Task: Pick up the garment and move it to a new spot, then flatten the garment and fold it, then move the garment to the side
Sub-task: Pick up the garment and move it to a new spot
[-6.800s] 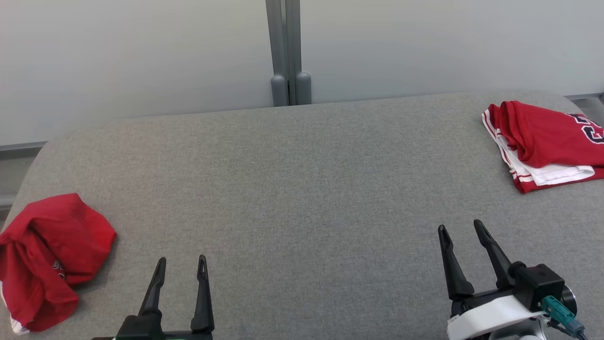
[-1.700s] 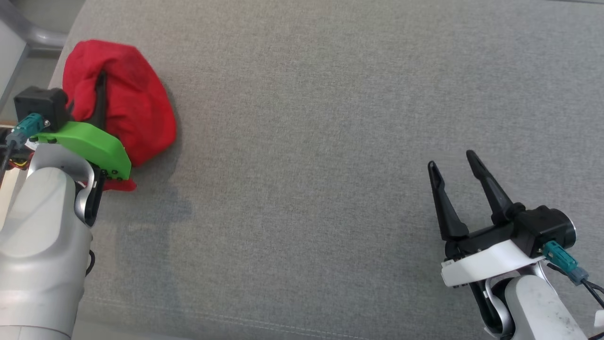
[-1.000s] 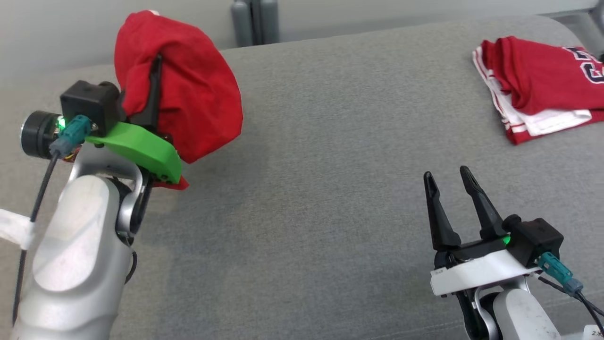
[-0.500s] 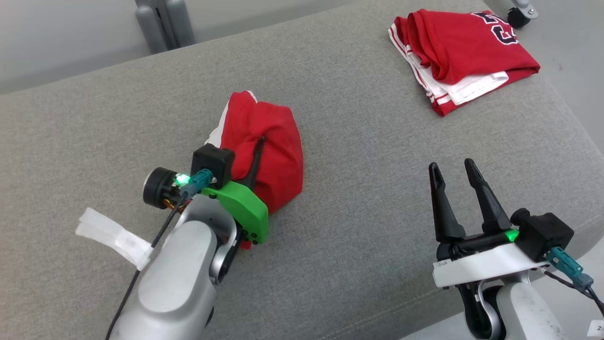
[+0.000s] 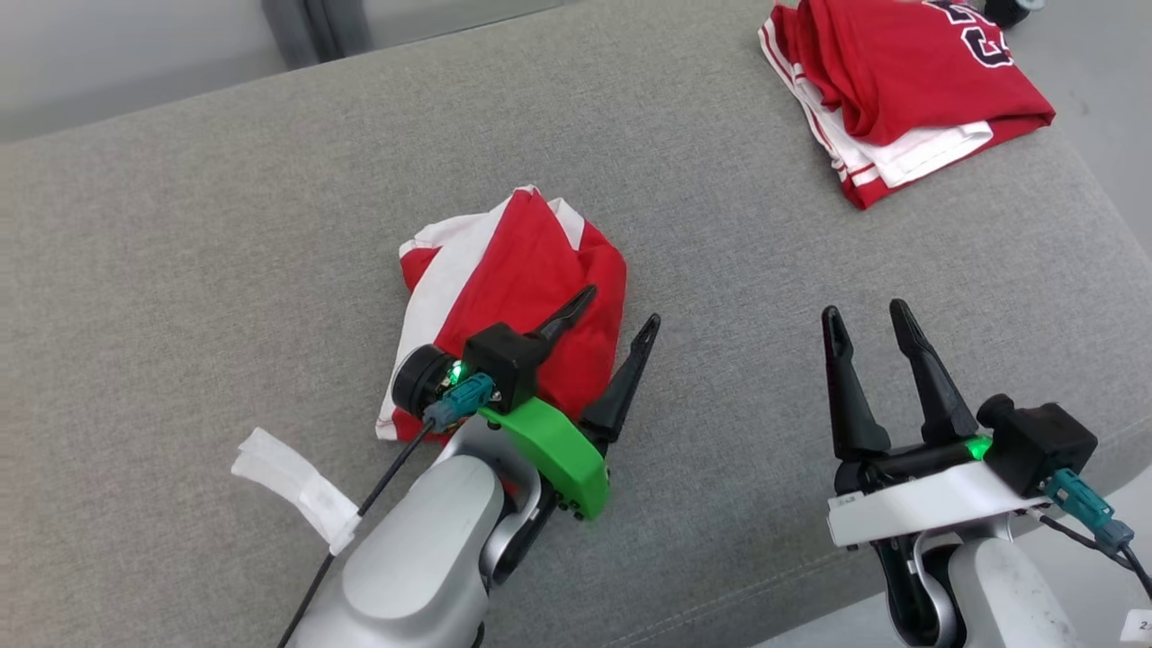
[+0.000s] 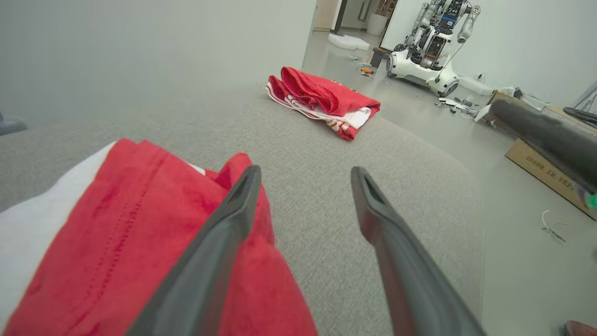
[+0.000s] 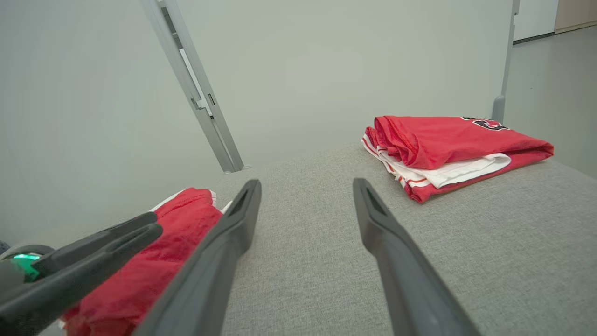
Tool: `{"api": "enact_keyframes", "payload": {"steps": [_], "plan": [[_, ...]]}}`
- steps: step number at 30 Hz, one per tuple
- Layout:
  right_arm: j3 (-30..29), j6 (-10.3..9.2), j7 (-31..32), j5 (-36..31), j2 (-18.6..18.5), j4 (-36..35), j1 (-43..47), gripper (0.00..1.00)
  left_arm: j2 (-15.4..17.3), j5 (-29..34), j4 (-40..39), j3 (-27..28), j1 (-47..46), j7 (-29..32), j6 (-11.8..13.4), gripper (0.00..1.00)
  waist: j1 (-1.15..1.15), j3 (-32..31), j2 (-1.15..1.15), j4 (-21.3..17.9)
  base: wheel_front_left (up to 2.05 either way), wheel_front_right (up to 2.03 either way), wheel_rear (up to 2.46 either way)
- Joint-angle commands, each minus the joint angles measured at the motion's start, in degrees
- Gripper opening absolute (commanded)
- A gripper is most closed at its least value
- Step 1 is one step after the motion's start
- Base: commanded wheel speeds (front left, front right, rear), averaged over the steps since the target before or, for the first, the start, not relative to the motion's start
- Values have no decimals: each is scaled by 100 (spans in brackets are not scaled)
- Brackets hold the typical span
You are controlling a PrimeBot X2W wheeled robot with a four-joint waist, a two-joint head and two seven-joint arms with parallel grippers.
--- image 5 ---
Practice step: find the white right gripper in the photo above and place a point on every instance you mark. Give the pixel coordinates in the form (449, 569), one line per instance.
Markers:
(927, 504)

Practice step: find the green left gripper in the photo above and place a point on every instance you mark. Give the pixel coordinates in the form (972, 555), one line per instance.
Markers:
(562, 459)

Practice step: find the red and white shorts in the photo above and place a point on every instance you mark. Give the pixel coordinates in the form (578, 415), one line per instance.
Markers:
(522, 270)

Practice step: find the red jersey with number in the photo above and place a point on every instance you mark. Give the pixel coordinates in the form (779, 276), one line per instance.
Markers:
(909, 72)

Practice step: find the small white printed tag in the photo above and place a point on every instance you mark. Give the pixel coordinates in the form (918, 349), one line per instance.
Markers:
(1138, 625)

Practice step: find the black caster wheel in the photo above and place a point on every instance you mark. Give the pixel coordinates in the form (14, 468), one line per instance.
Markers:
(1012, 9)

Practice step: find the grey fabric sofa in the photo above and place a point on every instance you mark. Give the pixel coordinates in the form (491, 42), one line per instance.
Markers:
(180, 270)

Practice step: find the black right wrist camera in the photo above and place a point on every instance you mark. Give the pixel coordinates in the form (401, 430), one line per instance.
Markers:
(1039, 445)

